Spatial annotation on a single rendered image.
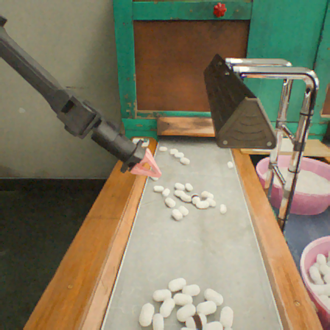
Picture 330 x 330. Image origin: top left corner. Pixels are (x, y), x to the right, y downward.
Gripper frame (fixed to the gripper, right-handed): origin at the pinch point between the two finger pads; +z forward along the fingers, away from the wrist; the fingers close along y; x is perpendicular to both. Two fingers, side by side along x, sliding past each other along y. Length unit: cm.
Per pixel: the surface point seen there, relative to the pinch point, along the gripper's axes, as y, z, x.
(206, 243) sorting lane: -15.3, 15.8, -0.7
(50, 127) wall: 123, -51, 82
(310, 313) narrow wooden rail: -33.8, 26.6, -12.7
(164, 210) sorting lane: -2.9, 7.5, 6.1
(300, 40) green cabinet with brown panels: 48, 18, -53
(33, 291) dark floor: 27, 1, 107
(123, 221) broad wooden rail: -11.3, -1.2, 10.4
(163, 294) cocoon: -31.3, 7.9, 3.2
